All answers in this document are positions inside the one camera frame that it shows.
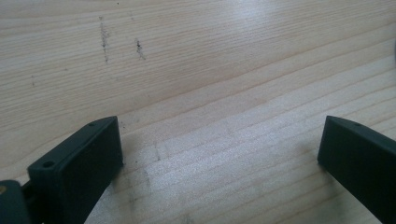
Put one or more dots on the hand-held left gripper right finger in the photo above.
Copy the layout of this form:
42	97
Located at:
361	158

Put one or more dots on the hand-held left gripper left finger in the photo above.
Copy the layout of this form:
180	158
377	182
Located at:
79	168

